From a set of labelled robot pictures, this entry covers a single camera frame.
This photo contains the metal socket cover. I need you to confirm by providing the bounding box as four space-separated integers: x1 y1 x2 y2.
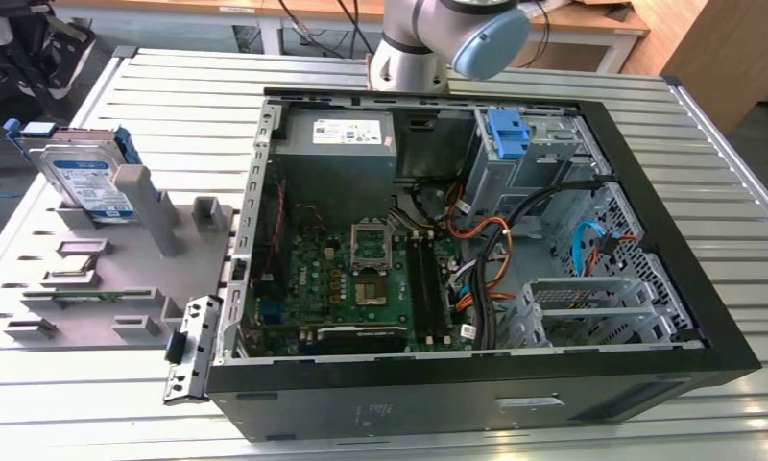
349 221 396 273

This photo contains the black PC case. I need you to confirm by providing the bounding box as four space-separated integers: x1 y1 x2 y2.
201 85 762 443

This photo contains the grey parts rack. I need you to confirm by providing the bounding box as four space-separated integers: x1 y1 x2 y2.
0 163 241 354

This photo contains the wooden desk white frame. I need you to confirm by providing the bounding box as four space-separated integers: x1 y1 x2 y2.
524 2 652 73
56 0 385 57

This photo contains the silver optical drive cage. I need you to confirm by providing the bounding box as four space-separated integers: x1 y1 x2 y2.
464 108 616 227

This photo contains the metal expansion slot bracket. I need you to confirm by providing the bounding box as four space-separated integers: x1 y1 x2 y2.
161 293 224 407

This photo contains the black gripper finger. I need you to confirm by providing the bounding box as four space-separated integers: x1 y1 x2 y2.
41 21 97 101

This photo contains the orange red power wire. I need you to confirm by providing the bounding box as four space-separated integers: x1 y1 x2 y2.
592 232 646 263

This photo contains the green RAM stick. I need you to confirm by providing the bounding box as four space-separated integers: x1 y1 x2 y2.
49 290 127 306

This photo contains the hard disk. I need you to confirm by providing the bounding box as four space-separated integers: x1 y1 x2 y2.
2 119 144 225

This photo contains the grey power supply unit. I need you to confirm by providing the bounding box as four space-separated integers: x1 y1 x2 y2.
272 109 400 227

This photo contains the green motherboard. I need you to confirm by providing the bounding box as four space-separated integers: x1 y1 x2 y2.
240 225 482 359

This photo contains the blue data wire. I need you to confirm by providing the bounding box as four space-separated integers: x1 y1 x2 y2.
572 218 616 279

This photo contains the orange yellow wire bundle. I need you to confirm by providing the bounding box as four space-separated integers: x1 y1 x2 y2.
444 191 520 313

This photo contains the black graphics card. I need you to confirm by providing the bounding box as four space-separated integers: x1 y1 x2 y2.
297 322 411 356

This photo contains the blue plastic drive latch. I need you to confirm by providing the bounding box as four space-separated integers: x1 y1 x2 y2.
486 109 531 160

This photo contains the wooden cabinet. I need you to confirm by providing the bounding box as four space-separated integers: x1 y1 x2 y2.
624 0 768 136

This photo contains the silver disk bay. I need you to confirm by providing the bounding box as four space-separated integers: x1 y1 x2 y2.
515 276 690 350

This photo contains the silver CPU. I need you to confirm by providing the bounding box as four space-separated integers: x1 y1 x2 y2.
53 254 101 278

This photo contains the CPU socket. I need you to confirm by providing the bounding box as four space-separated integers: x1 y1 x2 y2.
349 270 400 309

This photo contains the black RAM slot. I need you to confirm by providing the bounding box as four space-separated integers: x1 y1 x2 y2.
421 230 453 345
405 230 435 345

